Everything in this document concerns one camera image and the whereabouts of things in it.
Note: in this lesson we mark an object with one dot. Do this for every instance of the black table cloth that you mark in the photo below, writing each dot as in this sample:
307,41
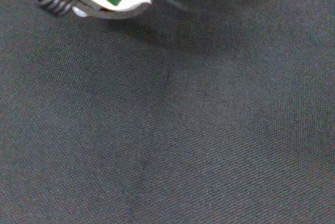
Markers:
167,119

